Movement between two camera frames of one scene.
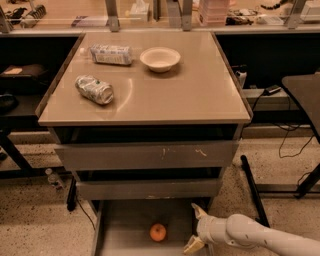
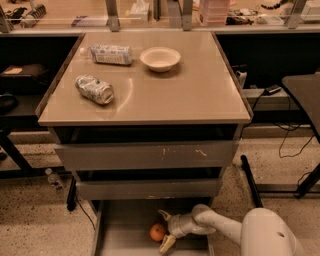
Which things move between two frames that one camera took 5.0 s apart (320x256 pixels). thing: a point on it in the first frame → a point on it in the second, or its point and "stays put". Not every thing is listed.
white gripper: x=204 y=228 → x=177 y=225
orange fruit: x=157 y=232 stays put
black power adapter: x=271 y=90 stays put
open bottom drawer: x=145 y=227 stays put
